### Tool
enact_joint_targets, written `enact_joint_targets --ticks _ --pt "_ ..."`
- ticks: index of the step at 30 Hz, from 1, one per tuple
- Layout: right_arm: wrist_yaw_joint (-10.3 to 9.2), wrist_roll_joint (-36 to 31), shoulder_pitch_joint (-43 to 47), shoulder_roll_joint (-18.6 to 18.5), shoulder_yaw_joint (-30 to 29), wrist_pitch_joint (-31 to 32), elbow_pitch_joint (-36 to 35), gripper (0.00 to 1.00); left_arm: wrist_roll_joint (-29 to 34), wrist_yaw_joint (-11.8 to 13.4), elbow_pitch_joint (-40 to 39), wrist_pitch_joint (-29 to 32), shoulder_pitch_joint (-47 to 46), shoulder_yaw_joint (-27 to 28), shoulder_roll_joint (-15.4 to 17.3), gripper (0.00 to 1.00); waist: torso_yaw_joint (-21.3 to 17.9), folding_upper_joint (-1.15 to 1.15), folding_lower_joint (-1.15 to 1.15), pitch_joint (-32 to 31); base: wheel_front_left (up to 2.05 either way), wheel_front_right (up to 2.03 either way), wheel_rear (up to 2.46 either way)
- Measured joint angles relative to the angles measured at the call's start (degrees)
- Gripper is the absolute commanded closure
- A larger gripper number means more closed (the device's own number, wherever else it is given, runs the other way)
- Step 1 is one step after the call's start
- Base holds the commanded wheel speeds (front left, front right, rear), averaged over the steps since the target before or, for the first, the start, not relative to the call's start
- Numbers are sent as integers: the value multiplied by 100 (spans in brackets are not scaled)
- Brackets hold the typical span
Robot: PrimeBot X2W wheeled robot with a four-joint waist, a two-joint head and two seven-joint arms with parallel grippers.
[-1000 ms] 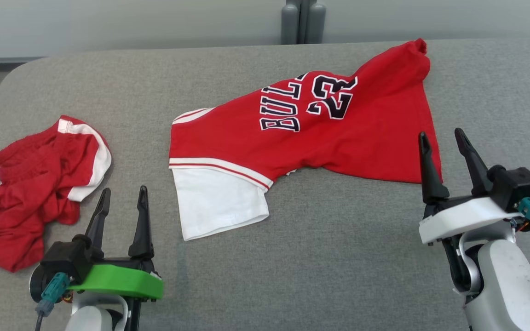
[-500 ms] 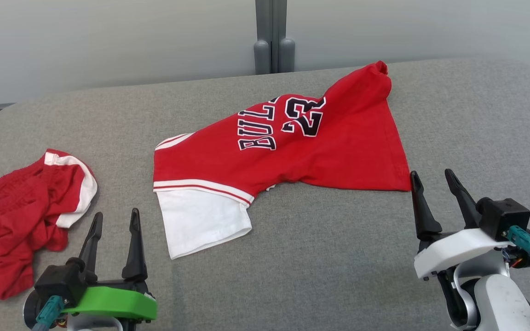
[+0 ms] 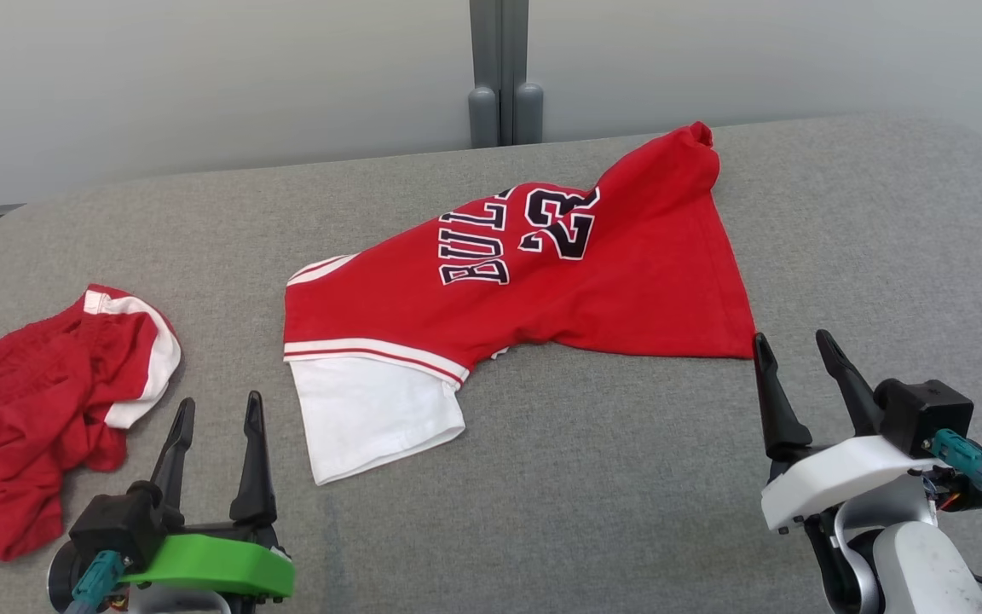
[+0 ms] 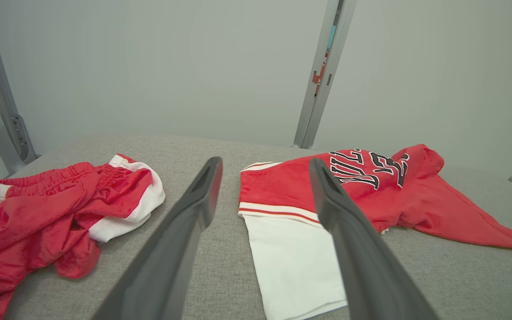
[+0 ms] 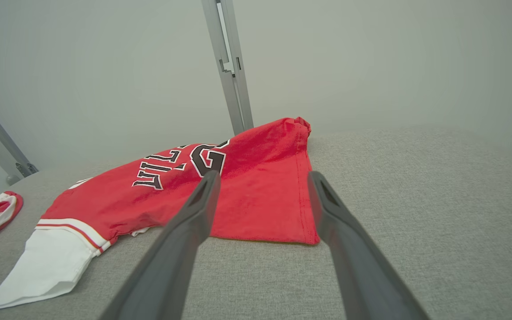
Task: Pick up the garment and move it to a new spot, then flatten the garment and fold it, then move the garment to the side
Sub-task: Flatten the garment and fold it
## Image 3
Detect red basketball jersey white sleeves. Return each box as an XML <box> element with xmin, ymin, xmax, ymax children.
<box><xmin>283</xmin><ymin>122</ymin><xmax>759</xmax><ymax>486</ymax></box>

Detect red shorts white stripes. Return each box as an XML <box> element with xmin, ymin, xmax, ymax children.
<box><xmin>0</xmin><ymin>284</ymin><xmax>183</xmax><ymax>563</ymax></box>

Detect grey partition post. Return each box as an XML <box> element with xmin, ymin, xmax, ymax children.
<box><xmin>467</xmin><ymin>0</ymin><xmax>545</xmax><ymax>149</ymax></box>

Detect teal plug left camera cable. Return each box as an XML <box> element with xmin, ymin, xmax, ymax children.
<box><xmin>65</xmin><ymin>550</ymin><xmax>127</xmax><ymax>614</ymax></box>

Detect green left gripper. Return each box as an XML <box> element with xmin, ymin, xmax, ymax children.
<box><xmin>120</xmin><ymin>391</ymin><xmax>297</xmax><ymax>598</ymax></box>

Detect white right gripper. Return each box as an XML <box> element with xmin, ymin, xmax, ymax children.
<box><xmin>753</xmin><ymin>329</ymin><xmax>940</xmax><ymax>535</ymax></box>

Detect teal plug right camera cable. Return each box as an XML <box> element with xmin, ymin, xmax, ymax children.
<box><xmin>926</xmin><ymin>428</ymin><xmax>982</xmax><ymax>564</ymax></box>

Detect teal plug camera cable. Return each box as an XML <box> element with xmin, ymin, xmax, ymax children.
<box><xmin>926</xmin><ymin>428</ymin><xmax>982</xmax><ymax>564</ymax></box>
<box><xmin>65</xmin><ymin>550</ymin><xmax>127</xmax><ymax>614</ymax></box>

